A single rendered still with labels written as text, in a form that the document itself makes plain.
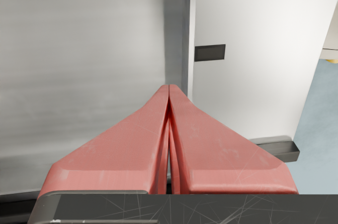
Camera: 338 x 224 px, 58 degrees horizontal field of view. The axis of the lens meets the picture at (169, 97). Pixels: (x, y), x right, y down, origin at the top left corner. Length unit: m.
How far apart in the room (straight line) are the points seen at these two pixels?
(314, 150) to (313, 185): 0.36
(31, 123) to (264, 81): 0.24
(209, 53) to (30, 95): 0.18
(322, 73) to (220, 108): 1.32
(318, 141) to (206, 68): 1.69
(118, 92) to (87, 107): 0.04
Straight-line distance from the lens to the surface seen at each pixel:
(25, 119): 0.34
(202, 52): 0.30
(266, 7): 0.30
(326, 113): 1.83
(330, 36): 1.16
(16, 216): 0.44
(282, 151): 0.40
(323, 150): 2.06
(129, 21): 0.27
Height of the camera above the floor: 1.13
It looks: 53 degrees down
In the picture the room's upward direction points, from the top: 167 degrees clockwise
